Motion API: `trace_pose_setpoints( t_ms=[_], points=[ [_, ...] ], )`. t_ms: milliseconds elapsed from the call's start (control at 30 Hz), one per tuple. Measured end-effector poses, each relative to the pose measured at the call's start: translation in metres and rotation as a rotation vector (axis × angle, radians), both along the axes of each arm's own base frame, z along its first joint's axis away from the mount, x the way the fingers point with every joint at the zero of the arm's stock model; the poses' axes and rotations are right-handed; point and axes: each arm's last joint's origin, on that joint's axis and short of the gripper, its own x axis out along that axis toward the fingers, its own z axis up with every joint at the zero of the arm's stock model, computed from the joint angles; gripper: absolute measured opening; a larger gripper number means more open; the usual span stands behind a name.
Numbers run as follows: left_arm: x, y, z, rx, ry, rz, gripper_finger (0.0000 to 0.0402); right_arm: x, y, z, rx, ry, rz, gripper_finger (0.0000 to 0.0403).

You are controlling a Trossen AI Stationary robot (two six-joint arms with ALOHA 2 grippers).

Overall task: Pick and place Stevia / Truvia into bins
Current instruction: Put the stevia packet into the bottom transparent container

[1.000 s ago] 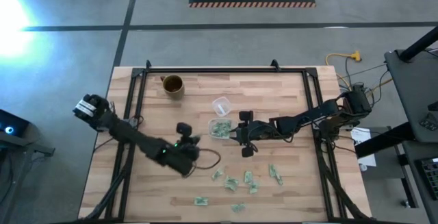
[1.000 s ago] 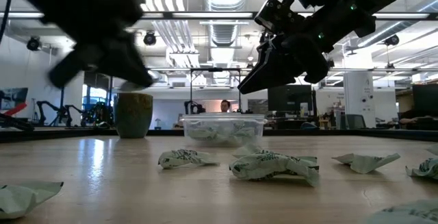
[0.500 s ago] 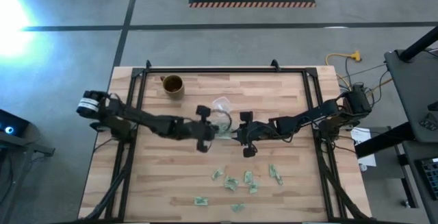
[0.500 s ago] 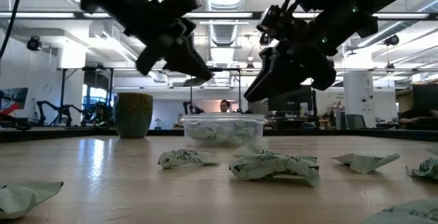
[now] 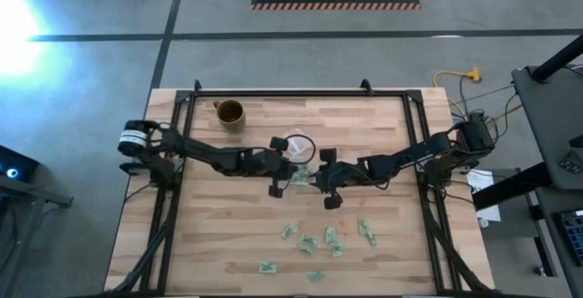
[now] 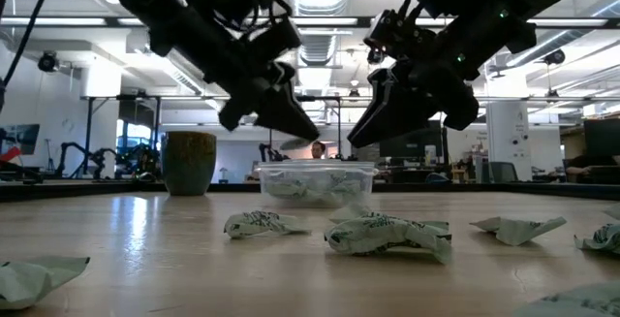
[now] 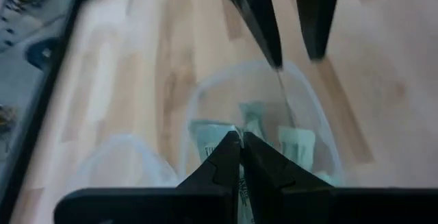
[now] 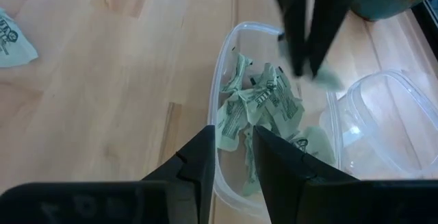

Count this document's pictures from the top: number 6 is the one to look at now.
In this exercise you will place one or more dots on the black monitor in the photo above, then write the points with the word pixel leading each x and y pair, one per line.
pixel 603 137
pixel 412 142

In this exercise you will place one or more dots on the black background robot arm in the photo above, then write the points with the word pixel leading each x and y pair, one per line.
pixel 97 157

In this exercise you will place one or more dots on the person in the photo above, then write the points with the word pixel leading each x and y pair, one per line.
pixel 318 149
pixel 581 167

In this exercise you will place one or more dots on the grey office chair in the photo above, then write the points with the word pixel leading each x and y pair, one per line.
pixel 504 171

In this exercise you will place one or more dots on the black ceiling camera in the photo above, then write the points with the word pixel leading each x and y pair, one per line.
pixel 554 56
pixel 48 61

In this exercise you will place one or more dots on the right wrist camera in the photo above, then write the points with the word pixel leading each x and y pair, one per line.
pixel 387 31

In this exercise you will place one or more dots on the white column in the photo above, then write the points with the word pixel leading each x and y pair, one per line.
pixel 508 137

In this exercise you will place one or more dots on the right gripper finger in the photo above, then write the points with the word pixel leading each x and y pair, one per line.
pixel 397 113
pixel 382 89

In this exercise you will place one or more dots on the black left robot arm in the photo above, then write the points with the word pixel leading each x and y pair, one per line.
pixel 169 11

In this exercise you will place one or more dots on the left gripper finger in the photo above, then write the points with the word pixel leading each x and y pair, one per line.
pixel 286 118
pixel 295 104

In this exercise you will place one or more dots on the olive ceramic mug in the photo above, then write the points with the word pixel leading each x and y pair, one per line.
pixel 189 162

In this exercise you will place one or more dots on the rectangular clear plastic container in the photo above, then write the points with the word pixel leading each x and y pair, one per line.
pixel 315 166

